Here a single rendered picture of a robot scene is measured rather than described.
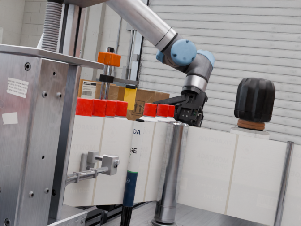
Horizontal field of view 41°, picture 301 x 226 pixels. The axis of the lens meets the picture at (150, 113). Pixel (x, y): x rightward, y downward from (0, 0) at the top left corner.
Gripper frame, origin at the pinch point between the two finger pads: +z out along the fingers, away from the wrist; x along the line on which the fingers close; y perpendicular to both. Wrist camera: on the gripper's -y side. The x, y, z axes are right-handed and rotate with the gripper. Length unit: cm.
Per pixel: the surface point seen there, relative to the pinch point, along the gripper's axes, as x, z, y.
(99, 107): -45.5, 13.5, 1.7
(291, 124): 338, -196, 4
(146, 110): -21.9, 0.2, -0.1
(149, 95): 13.0, -23.9, -19.0
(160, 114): -14.2, -3.2, 0.4
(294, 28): 283, -294, -10
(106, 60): -38.0, -3.1, -6.9
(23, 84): -79, 29, 14
